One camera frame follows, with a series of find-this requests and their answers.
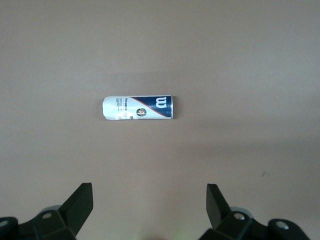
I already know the white and blue tennis ball can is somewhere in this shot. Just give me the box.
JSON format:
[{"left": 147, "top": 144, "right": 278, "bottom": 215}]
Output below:
[{"left": 102, "top": 94, "right": 174, "bottom": 121}]

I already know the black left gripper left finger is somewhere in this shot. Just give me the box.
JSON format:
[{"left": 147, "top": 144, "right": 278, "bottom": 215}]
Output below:
[{"left": 0, "top": 182, "right": 95, "bottom": 240}]

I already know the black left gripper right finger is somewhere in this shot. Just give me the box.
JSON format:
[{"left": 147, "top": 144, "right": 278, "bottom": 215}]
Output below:
[{"left": 199, "top": 183, "right": 311, "bottom": 240}]

